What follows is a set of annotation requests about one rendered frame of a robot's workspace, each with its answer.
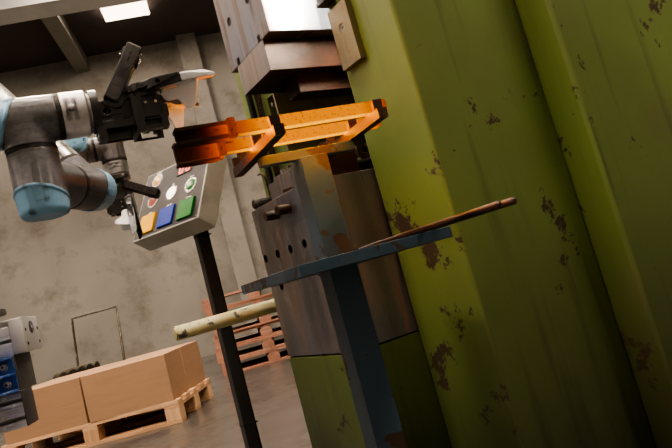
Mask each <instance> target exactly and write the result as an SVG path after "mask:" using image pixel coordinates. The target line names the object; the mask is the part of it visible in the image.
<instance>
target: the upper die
mask: <svg viewBox="0 0 672 448"><path fill-rule="evenodd" d="M337 70H343V68H342V64H341V61H340V57H339V53H338V50H337V46H336V43H335V39H334V37H310V38H283V39H262V40H261V42H260V43H259V44H258V45H257V46H256V47H255V48H254V49H253V50H252V52H251V53H250V54H249V55H248V56H247V57H246V58H245V59H244V61H243V62H242V63H241V64H240V65H239V66H238V72H239V75H240V79H241V83H242V87H243V91H244V95H245V96H247V95H258V94H270V93H281V92H287V89H286V85H285V83H286V82H287V81H288V80H289V79H290V78H291V77H292V76H293V75H294V74H296V73H309V72H323V71H337Z"/></svg>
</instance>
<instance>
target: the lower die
mask: <svg viewBox="0 0 672 448"><path fill-rule="evenodd" d="M359 154H360V157H361V159H366V158H370V157H369V156H370V154H369V152H365V153H359ZM286 169H287V172H285V173H283V174H282V171H281V170H280V174H279V175H278V176H276V177H275V178H273V180H274V182H273V183H271V184H269V185H268V187H269V191H270V195H271V199H272V200H273V199H275V198H277V197H279V196H280V195H282V194H283V191H282V190H283V189H286V188H289V187H296V182H295V178H294V175H293V171H292V167H291V165H287V166H286Z"/></svg>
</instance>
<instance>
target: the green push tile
mask: <svg viewBox="0 0 672 448"><path fill-rule="evenodd" d="M195 197H196V196H194V195H193V196H191V197H189V198H186V199H184V200H181V201H179V206H178V210H177V215H176V221H179V220H182V219H184V218H187V217H190V216H192V213H193V208H194V203H195Z"/></svg>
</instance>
